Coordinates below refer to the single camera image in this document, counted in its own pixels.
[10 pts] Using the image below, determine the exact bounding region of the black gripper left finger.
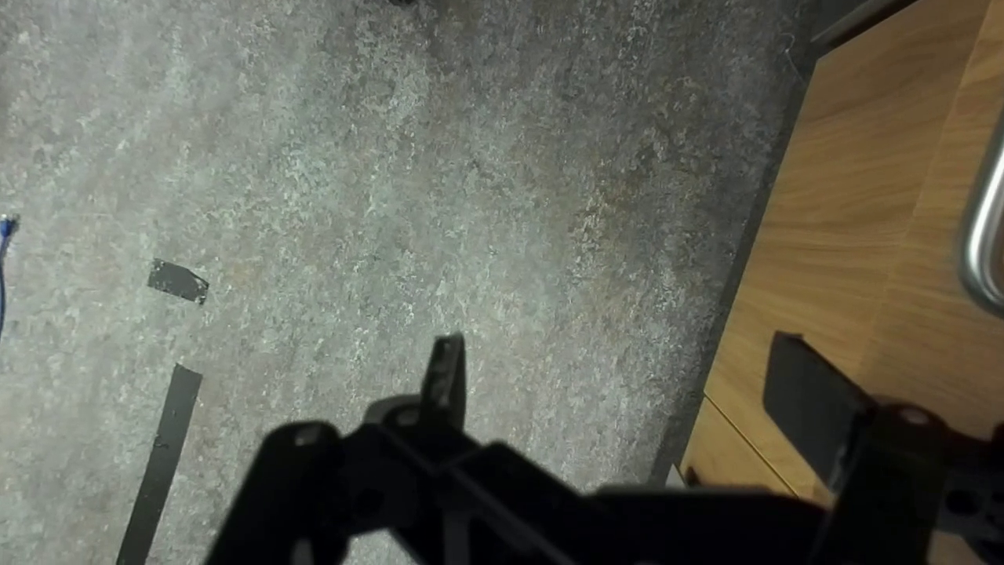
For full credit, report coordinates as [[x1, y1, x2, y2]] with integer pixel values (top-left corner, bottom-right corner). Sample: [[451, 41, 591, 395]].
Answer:
[[204, 331, 594, 565]]

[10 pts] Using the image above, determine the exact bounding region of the blue object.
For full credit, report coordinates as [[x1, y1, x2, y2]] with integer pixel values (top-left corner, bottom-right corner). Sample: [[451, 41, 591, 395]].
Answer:
[[0, 209, 23, 337]]

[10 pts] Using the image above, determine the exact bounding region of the long black tape strip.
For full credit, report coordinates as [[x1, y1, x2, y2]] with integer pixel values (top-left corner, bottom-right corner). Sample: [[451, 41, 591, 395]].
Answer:
[[113, 362, 207, 565]]

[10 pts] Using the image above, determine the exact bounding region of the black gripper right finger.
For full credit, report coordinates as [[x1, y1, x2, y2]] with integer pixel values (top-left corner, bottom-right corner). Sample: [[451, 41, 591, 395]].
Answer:
[[758, 328, 1004, 565]]

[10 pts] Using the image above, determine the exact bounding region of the silver metal drawer handle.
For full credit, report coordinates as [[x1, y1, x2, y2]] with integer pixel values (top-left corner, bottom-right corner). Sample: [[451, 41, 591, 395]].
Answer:
[[958, 116, 1004, 316]]

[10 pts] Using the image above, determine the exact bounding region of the short black tape piece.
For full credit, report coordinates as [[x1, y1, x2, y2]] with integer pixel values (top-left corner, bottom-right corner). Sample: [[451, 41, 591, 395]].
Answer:
[[145, 255, 212, 308]]

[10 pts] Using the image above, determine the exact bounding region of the white drawer with wood front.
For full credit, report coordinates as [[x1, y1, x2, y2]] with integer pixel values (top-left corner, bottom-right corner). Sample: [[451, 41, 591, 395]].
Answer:
[[701, 0, 1004, 508]]

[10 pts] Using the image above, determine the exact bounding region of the lower cabinet drawer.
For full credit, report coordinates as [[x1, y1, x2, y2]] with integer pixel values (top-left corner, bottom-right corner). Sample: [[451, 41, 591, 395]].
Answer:
[[674, 387, 831, 511]]

